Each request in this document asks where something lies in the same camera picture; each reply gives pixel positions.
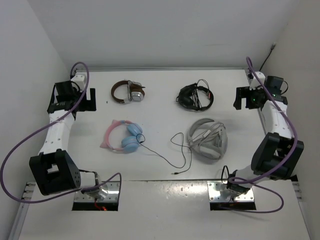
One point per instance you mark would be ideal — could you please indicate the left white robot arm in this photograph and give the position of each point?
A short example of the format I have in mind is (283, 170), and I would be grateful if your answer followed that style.
(53, 168)

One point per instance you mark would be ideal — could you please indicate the metal base plate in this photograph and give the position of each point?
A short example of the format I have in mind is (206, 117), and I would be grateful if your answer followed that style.
(108, 193)
(218, 193)

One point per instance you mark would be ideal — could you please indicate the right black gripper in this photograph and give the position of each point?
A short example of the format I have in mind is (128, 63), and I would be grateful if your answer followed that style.
(245, 92)

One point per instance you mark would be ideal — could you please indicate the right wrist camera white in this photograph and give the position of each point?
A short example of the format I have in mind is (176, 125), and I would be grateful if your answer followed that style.
(257, 79)

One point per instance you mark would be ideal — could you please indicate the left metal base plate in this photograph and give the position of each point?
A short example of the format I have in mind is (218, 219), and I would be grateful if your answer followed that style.
(108, 193)

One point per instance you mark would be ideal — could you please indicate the brown silver headphones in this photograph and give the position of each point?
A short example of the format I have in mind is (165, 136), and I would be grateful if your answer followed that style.
(135, 91)

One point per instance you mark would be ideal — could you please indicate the grey white headphones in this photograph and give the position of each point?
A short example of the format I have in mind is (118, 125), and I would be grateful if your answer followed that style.
(208, 138)

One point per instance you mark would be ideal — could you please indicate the black headphones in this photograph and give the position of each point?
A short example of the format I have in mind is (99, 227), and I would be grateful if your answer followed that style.
(189, 99)

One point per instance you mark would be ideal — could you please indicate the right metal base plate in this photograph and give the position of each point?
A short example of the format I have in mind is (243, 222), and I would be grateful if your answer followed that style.
(218, 193)

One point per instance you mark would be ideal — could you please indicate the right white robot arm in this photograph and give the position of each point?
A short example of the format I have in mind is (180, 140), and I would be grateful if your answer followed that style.
(278, 153)

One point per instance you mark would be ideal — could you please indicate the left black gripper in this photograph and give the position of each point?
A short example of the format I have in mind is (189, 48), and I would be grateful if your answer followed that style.
(88, 105)

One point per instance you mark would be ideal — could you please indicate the pink blue cat-ear headphones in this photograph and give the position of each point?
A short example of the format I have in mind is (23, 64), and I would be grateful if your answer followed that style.
(130, 138)

